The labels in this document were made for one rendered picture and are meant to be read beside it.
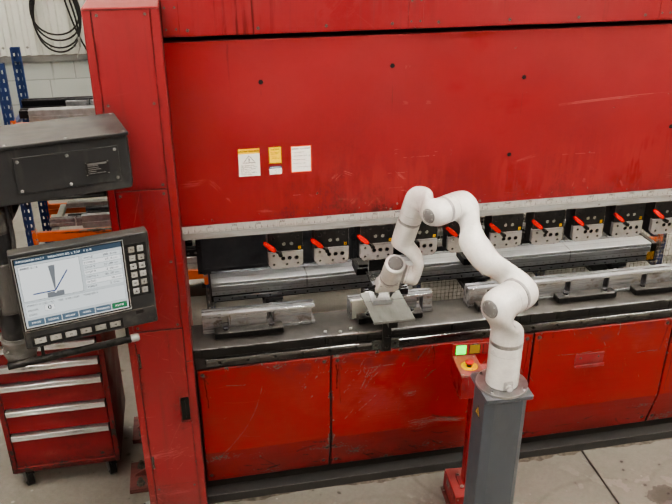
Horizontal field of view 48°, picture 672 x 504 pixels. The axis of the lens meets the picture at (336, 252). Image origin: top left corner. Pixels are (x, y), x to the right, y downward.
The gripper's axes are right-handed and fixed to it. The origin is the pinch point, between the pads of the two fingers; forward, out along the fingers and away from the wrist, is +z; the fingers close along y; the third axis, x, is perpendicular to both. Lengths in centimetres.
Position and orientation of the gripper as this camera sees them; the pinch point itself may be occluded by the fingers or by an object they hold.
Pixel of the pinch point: (383, 292)
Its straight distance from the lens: 333.1
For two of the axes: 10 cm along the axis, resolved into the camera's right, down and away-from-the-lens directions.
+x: 1.1, 9.1, -4.1
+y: -9.9, 0.6, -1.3
